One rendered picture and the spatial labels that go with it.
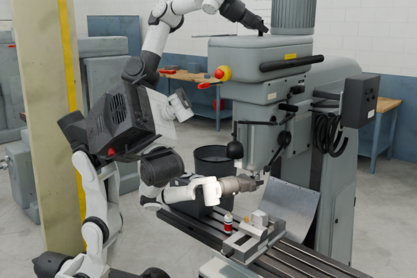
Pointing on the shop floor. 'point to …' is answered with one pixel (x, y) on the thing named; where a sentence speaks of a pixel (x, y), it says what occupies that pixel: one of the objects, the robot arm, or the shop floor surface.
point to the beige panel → (49, 96)
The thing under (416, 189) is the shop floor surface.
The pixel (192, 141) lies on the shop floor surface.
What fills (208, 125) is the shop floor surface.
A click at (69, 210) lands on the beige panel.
